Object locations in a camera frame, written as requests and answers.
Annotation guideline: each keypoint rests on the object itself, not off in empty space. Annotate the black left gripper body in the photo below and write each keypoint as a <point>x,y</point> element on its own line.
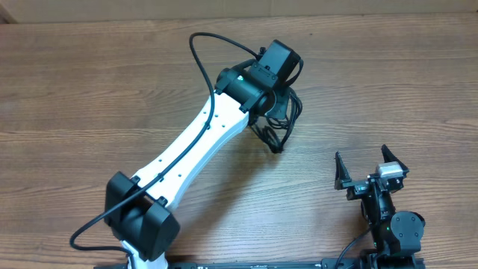
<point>280,108</point>

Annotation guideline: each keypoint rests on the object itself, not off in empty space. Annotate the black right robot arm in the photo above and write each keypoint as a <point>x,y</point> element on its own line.
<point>396,234</point>

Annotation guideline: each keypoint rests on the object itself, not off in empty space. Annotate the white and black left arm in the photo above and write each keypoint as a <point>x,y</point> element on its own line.
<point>254,94</point>

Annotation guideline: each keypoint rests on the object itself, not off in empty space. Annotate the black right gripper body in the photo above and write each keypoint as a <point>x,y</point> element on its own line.
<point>356,190</point>

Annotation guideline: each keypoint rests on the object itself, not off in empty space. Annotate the brown cardboard wall panel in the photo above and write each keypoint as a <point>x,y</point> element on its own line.
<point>43,11</point>

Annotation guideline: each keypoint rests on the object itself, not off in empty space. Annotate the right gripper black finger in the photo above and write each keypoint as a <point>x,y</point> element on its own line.
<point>390,157</point>
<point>342,177</point>

